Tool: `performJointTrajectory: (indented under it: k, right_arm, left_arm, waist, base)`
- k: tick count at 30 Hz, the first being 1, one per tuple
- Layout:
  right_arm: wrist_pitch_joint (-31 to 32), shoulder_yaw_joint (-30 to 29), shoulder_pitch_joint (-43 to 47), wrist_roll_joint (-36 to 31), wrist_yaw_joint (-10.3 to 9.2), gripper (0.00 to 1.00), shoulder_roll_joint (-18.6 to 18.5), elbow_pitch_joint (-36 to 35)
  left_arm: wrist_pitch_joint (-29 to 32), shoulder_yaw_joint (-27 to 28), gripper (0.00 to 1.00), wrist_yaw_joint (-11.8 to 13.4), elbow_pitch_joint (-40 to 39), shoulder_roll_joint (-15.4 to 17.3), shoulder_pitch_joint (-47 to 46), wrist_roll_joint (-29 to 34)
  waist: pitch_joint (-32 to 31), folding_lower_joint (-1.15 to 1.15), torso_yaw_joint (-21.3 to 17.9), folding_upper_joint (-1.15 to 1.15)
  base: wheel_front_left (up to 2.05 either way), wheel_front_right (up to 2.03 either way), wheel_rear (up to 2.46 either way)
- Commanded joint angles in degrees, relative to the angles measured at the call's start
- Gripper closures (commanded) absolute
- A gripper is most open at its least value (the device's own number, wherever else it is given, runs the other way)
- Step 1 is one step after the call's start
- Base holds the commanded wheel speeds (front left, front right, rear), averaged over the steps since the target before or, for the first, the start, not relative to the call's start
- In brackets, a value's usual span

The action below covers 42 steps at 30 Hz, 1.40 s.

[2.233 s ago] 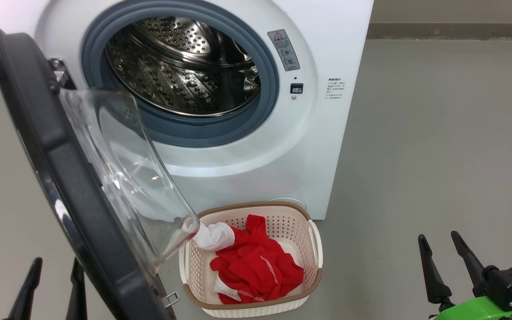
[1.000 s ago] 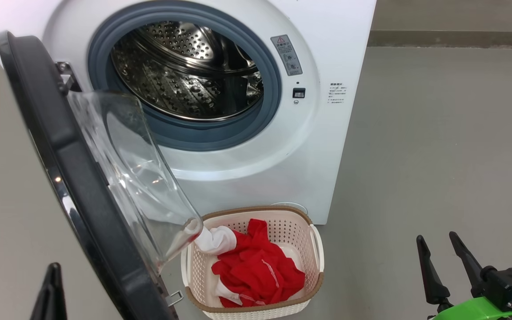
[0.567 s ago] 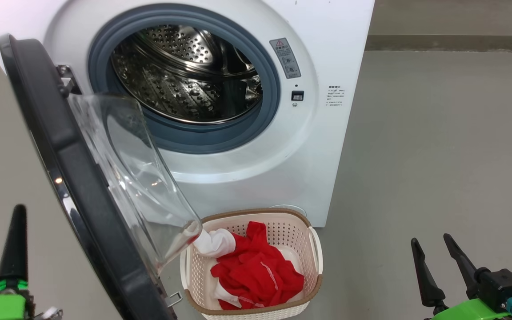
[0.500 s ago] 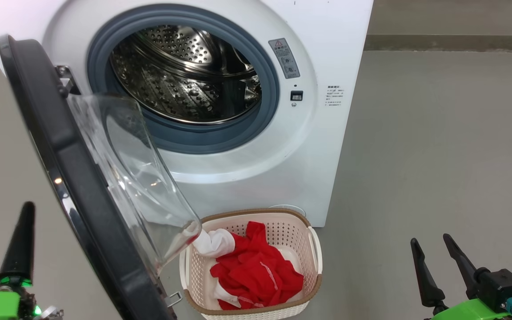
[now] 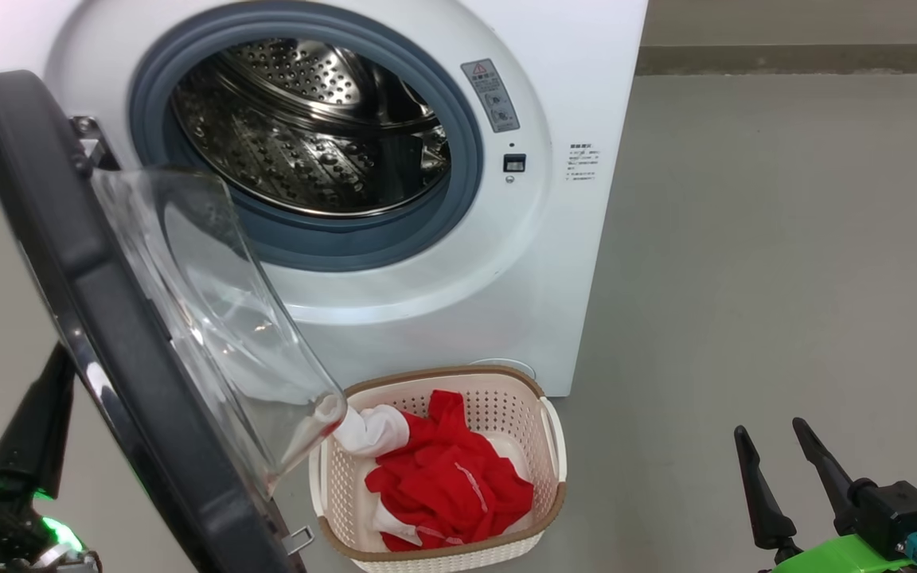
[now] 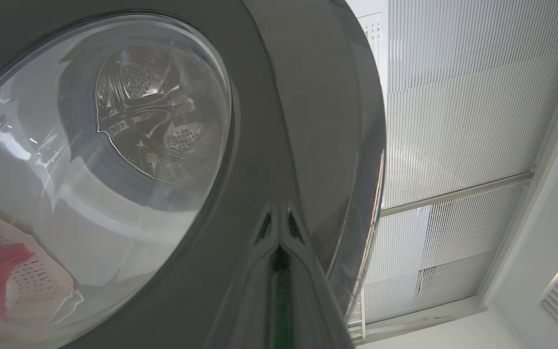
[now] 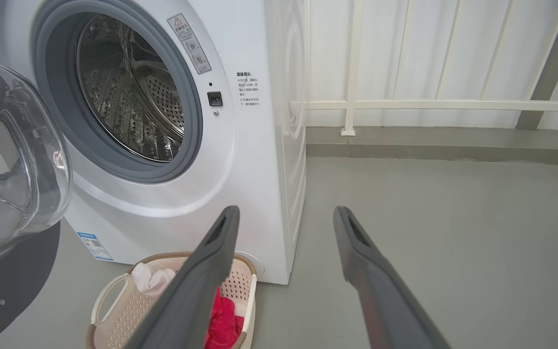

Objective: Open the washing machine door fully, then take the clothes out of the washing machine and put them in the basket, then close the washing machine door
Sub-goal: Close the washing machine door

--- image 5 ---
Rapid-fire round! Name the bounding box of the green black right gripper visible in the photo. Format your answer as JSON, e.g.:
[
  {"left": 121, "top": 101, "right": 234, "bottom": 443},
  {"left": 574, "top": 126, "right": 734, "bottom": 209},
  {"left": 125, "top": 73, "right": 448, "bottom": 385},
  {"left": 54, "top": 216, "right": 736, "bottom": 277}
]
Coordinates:
[{"left": 732, "top": 416, "right": 917, "bottom": 573}]

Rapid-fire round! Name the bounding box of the black glass washing machine door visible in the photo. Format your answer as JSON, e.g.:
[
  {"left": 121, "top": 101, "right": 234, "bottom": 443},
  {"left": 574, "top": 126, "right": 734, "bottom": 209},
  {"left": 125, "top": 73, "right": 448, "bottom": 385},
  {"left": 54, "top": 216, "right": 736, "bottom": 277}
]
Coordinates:
[{"left": 0, "top": 61, "right": 349, "bottom": 573}]

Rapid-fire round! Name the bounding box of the red garment with white trim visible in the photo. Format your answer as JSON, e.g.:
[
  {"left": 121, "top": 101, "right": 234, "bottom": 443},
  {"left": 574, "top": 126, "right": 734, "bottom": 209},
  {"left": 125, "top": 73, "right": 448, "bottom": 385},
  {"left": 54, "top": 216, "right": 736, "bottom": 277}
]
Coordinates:
[{"left": 333, "top": 389, "right": 536, "bottom": 553}]

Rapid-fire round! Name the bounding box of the cream perforated laundry basket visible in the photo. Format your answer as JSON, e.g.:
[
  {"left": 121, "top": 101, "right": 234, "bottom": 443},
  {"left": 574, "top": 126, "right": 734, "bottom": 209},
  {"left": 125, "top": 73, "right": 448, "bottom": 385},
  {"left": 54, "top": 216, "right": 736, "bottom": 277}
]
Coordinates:
[{"left": 308, "top": 364, "right": 568, "bottom": 573}]

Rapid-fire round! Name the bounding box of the white front-load washing machine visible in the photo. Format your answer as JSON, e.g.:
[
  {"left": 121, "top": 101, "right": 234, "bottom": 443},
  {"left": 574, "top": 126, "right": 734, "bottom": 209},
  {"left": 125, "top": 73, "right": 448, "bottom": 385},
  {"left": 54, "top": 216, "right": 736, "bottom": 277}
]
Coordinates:
[{"left": 0, "top": 0, "right": 651, "bottom": 399}]

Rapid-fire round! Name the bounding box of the steel washing machine drum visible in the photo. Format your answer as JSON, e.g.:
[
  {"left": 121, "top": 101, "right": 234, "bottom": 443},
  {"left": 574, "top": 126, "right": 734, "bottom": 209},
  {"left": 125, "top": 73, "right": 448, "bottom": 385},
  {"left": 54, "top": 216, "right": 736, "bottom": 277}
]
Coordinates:
[{"left": 170, "top": 37, "right": 454, "bottom": 218}]

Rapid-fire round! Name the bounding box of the grey rubber door gasket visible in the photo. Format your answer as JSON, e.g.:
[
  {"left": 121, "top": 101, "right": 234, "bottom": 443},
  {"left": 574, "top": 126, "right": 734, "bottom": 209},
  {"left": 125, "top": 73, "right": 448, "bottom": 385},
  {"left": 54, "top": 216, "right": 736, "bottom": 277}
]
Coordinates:
[{"left": 127, "top": 6, "right": 486, "bottom": 274}]

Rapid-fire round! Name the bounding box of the small printed text label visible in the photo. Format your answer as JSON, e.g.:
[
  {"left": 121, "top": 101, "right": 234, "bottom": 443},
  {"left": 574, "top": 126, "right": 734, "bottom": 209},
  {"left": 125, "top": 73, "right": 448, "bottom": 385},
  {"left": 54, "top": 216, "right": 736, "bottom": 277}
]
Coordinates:
[{"left": 565, "top": 142, "right": 602, "bottom": 185}]

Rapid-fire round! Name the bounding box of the grey warning sticker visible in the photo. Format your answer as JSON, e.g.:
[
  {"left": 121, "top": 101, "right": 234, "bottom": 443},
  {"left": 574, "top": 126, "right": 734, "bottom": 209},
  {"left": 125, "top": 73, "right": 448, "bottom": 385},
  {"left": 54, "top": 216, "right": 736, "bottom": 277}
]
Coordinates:
[{"left": 460, "top": 57, "right": 522, "bottom": 134}]

